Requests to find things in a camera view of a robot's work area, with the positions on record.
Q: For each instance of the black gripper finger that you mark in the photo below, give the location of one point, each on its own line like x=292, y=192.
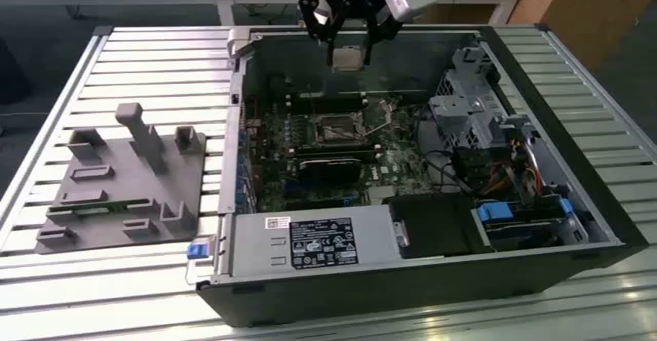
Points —
x=308, y=10
x=383, y=21

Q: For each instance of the silver square CPU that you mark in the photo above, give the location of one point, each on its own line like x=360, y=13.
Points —
x=348, y=59

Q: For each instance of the silver power supply with label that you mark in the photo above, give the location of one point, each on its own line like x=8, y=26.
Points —
x=256, y=248

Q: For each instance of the green motherboard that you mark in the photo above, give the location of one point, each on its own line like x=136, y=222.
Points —
x=400, y=164

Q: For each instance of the blue plastic clip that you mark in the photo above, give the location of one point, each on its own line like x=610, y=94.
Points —
x=565, y=207

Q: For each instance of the small silver chipset heatsink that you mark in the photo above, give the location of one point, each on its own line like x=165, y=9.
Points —
x=383, y=194

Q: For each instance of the grey metal disk bay cage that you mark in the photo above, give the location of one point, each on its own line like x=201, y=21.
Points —
x=461, y=118

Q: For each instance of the black drive box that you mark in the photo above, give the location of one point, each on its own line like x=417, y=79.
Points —
x=436, y=225

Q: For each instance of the wooden cabinet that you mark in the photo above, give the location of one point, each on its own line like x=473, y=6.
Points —
x=591, y=10

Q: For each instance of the black PC case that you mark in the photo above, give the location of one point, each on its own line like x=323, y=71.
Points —
x=359, y=298

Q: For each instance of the black graphics card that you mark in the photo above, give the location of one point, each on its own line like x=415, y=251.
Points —
x=328, y=171

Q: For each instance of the blue case latch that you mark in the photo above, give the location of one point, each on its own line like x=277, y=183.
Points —
x=199, y=251

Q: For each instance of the grey parts rack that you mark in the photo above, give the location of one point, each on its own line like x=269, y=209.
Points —
x=117, y=210

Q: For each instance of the CPU socket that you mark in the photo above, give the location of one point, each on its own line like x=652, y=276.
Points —
x=336, y=129

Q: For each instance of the blue disk carrier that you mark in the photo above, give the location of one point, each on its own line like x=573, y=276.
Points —
x=495, y=212

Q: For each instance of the green RAM stick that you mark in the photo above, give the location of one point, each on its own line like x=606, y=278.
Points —
x=92, y=207

